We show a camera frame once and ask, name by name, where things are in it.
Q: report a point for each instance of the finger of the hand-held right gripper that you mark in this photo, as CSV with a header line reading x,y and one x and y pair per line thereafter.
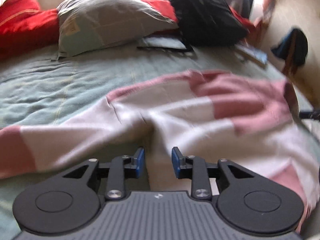
x,y
310,115

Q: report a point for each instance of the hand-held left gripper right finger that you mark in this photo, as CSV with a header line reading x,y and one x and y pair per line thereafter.
x,y
176,162

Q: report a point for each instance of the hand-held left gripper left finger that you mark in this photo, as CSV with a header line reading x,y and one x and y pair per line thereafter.
x,y
140,161

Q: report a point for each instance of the pink and white sweater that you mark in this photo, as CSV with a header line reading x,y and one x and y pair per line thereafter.
x,y
175,110

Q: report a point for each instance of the wooden chair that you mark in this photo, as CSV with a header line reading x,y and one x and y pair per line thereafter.
x,y
303,90

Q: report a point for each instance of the dark clothing on chair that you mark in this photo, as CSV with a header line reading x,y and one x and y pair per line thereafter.
x,y
295,47

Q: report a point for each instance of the thick paperback book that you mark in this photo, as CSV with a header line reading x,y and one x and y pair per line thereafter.
x,y
253,55

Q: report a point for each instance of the green plaid blanket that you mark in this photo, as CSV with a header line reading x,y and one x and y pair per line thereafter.
x,y
62,85

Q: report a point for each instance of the red cushion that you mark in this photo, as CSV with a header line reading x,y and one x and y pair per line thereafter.
x,y
246,22
160,6

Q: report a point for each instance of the black backpack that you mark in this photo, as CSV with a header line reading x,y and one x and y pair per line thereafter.
x,y
205,17

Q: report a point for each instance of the grey-green plaid pillow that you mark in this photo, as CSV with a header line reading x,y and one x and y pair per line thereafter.
x,y
110,20

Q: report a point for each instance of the red pillow with gold line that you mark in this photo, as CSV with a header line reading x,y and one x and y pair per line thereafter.
x,y
22,25

